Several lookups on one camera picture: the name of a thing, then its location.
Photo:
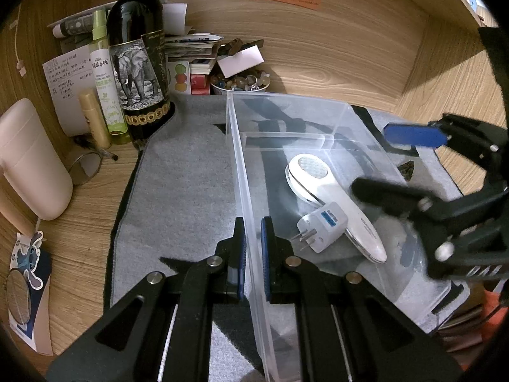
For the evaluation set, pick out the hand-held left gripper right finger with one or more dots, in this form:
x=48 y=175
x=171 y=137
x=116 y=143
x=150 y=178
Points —
x=265 y=264

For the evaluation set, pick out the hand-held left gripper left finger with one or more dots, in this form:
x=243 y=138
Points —
x=240 y=264

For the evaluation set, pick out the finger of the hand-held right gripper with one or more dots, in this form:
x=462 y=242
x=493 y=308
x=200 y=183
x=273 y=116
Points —
x=381 y=193
x=413 y=135

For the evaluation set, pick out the white handheld massager device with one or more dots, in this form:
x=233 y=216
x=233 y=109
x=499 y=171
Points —
x=318 y=179

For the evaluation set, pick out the clear plastic storage box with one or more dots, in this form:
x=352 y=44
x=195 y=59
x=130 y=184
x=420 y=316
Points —
x=238 y=167

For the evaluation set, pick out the white plug adapter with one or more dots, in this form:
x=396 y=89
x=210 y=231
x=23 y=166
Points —
x=322 y=230

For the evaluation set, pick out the grey felt mat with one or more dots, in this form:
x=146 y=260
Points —
x=179 y=191

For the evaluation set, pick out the orange clothing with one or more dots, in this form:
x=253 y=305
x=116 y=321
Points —
x=495 y=314

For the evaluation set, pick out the bowl of polished stones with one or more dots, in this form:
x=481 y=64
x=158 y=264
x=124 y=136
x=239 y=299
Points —
x=240 y=83

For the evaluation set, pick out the red small box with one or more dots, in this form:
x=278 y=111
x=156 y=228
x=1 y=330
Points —
x=200 y=84

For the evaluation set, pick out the white blank card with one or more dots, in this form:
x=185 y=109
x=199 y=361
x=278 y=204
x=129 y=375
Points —
x=240 y=61

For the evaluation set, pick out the card with coloured dots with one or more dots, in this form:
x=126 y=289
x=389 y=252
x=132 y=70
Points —
x=179 y=77

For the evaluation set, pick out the cartoon printed card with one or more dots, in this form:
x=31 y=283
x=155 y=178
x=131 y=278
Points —
x=41 y=274

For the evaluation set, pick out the yellow tube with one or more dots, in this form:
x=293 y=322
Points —
x=93 y=121

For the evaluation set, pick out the stack of magazines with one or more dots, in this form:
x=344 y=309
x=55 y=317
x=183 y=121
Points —
x=191 y=47

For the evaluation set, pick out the green spray bottle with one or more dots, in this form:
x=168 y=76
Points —
x=104 y=87

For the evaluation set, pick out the small round mirror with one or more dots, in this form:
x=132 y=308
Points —
x=18 y=296

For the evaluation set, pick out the handwritten paper note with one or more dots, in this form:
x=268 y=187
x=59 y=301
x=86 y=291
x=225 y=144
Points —
x=63 y=83

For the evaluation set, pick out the white loose papers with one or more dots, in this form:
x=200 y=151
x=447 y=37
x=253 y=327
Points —
x=175 y=14

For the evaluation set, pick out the dark wine bottle elephant label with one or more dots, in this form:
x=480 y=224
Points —
x=135 y=20

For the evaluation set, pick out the rolled newspaper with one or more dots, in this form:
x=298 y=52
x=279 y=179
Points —
x=71 y=26

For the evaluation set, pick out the round metal-frame eyeglasses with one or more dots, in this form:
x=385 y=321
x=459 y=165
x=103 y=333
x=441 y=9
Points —
x=85 y=183

